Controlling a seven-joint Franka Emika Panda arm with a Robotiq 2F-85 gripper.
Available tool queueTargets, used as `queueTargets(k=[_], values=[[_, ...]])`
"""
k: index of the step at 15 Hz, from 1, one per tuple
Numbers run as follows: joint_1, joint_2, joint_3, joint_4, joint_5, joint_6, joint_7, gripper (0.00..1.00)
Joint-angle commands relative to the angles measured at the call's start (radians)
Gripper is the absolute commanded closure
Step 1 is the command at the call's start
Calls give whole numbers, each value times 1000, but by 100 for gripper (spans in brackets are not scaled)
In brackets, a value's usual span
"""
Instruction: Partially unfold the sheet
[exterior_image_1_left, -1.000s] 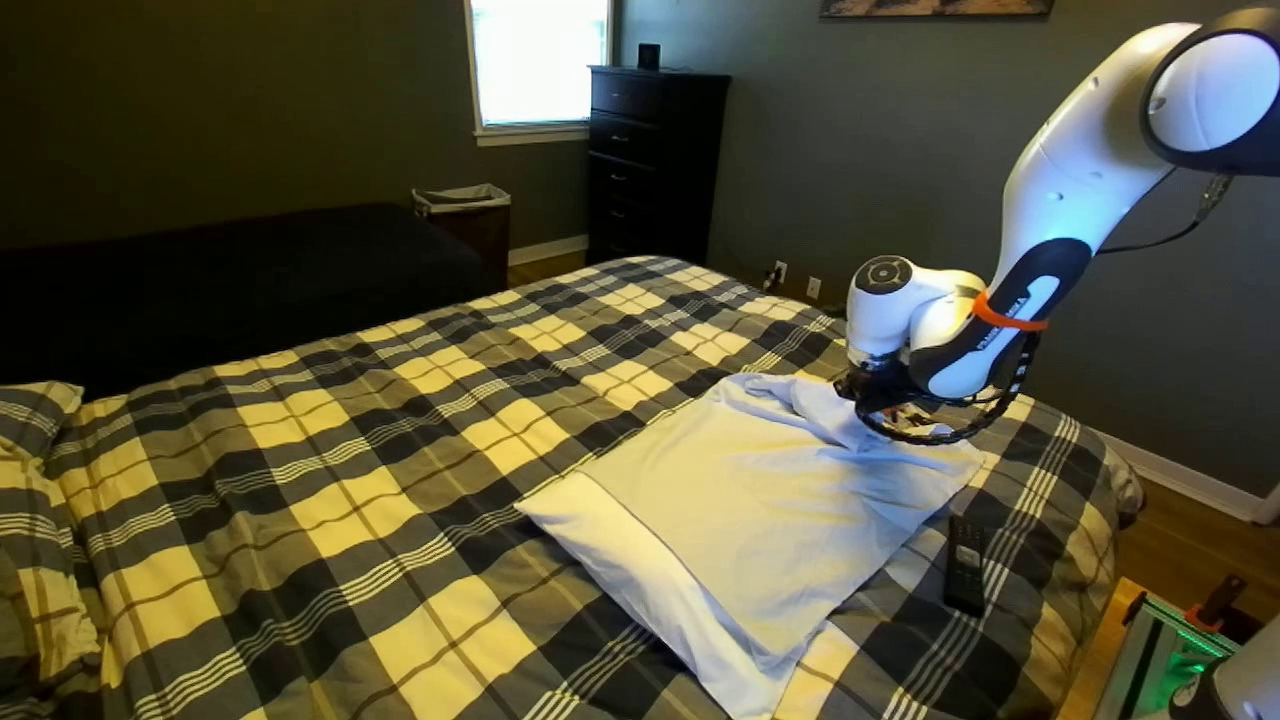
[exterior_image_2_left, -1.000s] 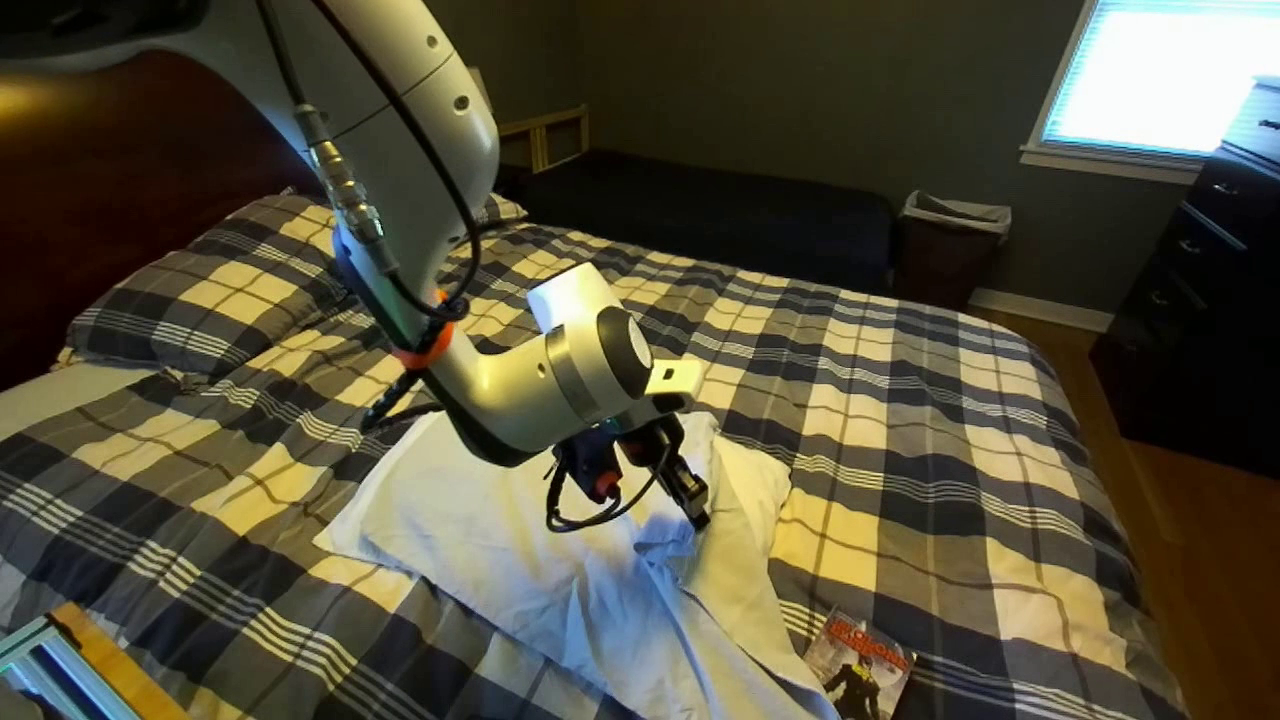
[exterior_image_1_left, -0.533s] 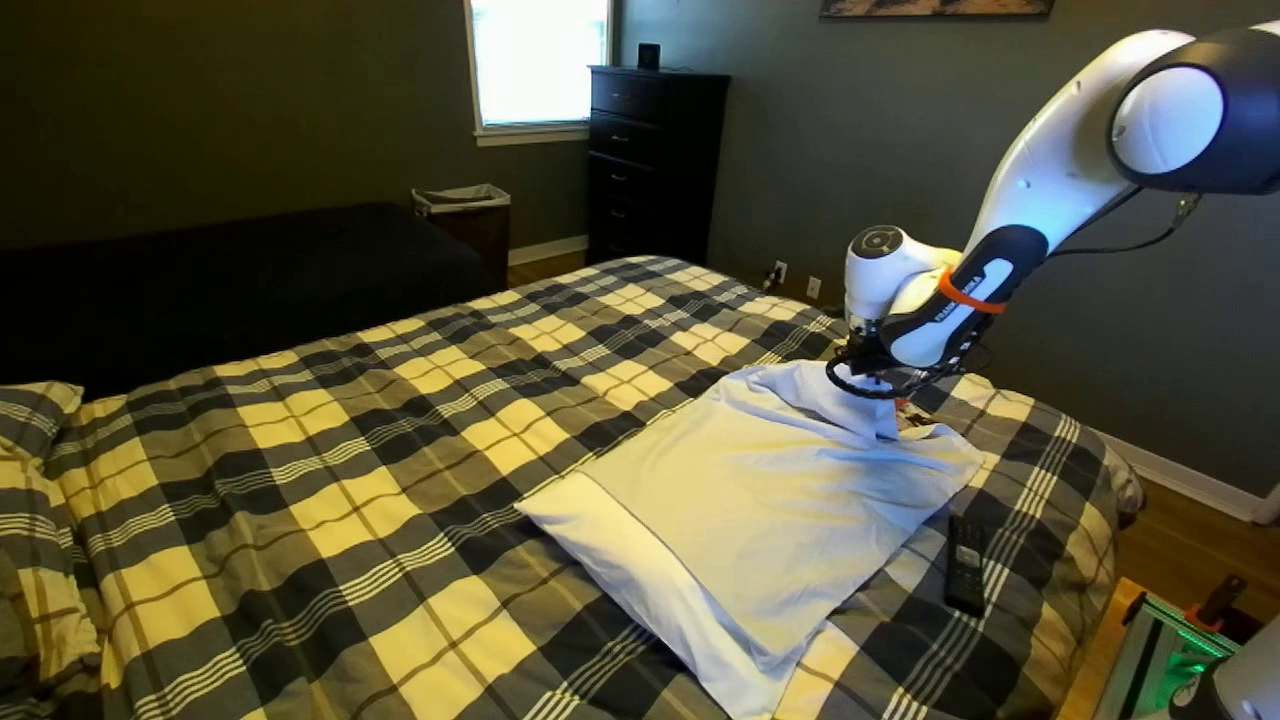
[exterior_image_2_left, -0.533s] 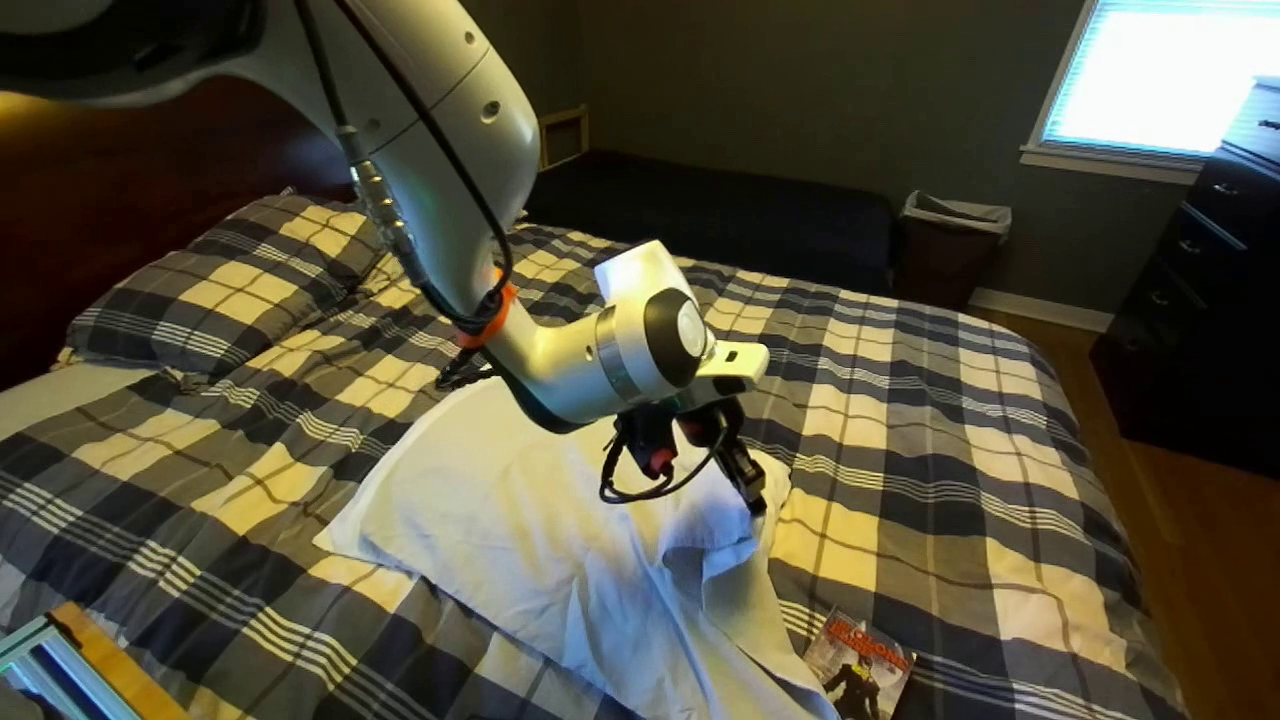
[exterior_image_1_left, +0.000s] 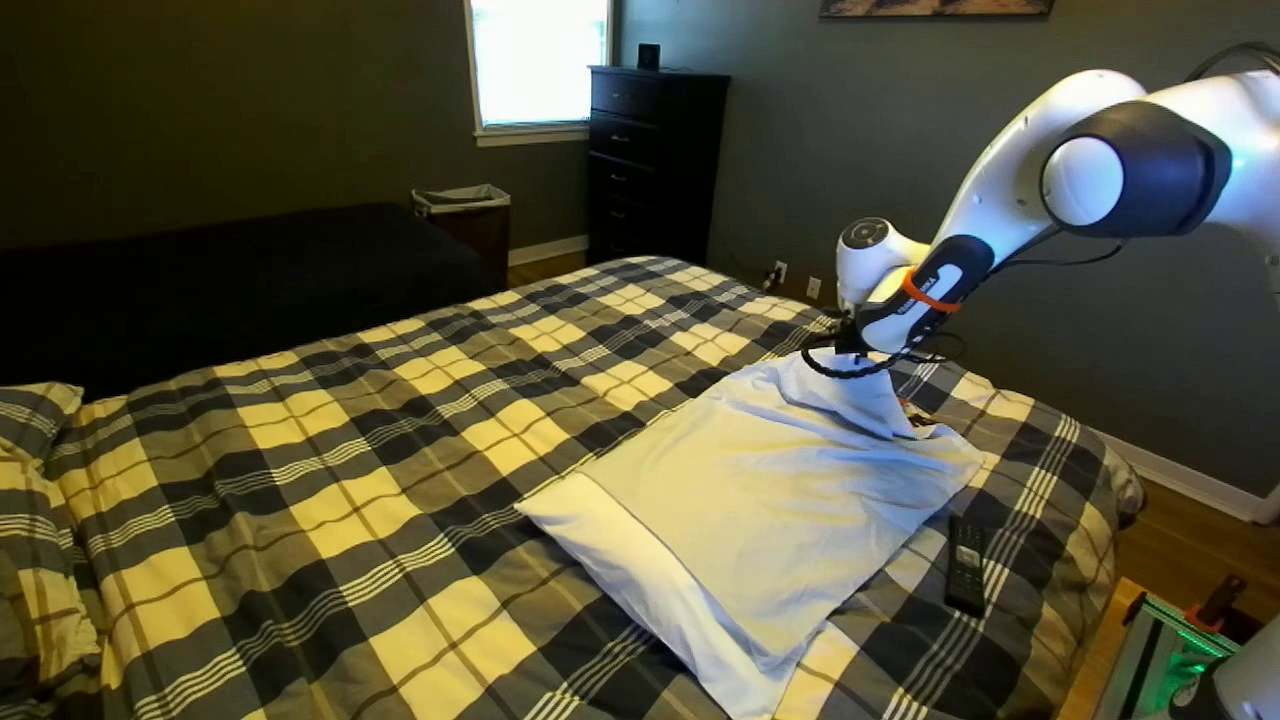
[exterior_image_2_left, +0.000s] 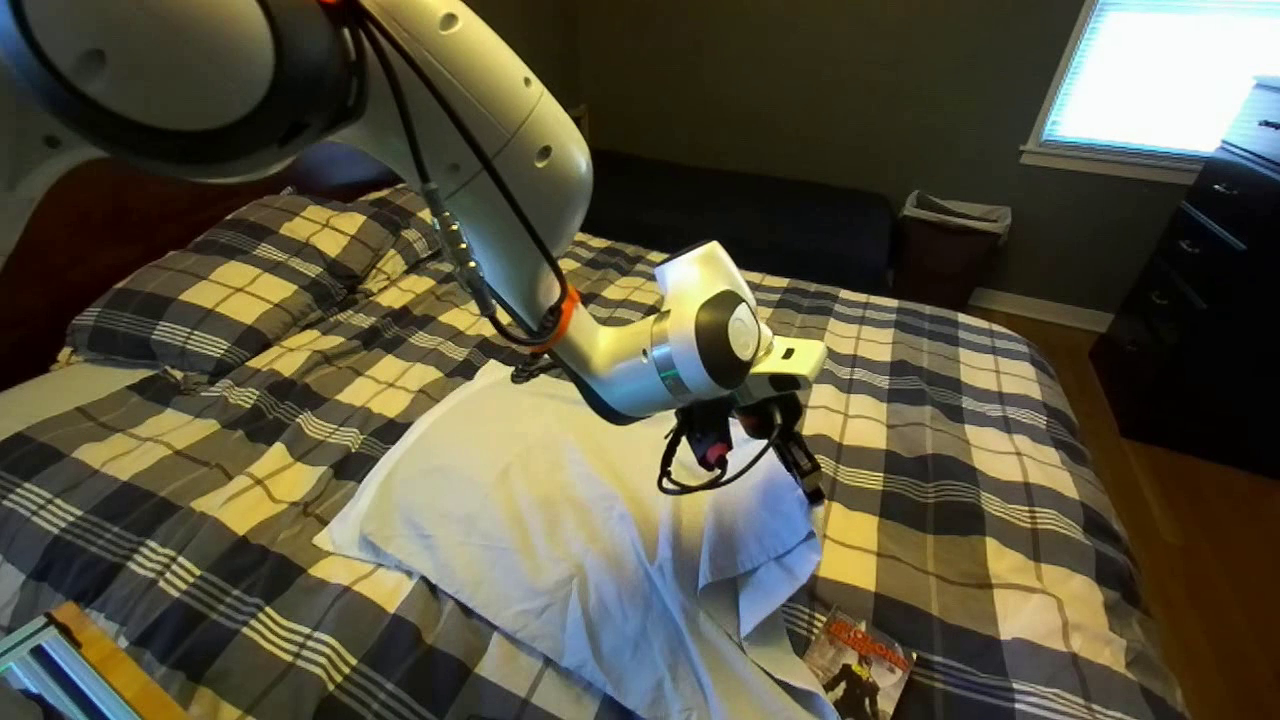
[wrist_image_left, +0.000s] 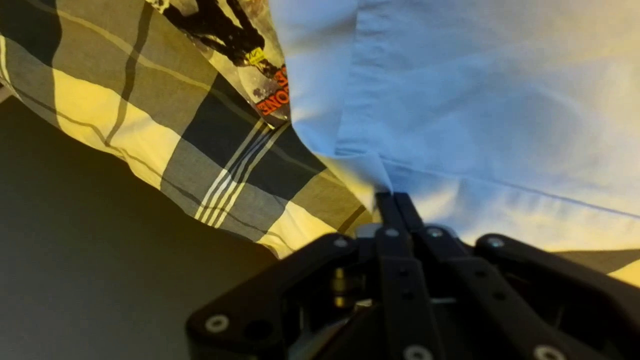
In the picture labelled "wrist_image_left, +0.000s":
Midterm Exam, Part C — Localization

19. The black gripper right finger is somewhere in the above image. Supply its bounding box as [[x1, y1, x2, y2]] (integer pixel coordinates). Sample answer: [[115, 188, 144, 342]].
[[394, 191, 640, 360]]

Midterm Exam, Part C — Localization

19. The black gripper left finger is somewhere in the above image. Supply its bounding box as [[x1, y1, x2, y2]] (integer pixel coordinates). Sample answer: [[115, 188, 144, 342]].
[[186, 190, 447, 360]]

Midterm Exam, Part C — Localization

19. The white sheet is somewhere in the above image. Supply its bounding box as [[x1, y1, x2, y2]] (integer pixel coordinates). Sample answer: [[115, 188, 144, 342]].
[[268, 0, 640, 255]]

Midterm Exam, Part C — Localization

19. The yellow grey plaid comforter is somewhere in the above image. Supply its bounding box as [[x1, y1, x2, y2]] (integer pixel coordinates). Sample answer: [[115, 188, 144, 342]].
[[0, 0, 640, 289]]

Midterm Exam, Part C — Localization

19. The magazine with orange print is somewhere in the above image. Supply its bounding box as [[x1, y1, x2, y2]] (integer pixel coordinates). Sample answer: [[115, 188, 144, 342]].
[[147, 0, 293, 123]]

